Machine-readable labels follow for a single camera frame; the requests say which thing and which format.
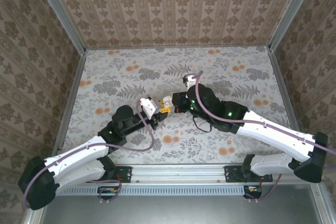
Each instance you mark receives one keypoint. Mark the white earbud charging case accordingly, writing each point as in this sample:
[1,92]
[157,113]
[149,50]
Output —
[167,100]

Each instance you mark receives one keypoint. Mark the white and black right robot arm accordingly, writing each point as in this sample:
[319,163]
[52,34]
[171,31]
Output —
[275,140]

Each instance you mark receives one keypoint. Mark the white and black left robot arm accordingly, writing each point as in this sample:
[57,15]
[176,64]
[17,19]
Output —
[84,155]

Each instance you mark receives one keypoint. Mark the aluminium base extrusion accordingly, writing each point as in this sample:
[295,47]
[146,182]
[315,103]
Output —
[178,172]

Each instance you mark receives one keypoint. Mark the small black connector box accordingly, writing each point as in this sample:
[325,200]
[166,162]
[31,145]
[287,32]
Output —
[107,190]
[253,190]

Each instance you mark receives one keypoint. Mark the grey metal panel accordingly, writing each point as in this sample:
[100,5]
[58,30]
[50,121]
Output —
[178,211]

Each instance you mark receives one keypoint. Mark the aluminium table back rail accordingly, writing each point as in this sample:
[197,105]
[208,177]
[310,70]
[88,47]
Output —
[162,48]

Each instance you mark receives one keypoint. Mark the aluminium table side rail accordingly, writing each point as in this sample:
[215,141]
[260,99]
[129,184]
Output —
[281,82]
[75,82]

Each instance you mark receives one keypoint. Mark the aluminium frame post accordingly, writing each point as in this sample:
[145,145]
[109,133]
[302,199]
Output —
[291,11]
[60,11]

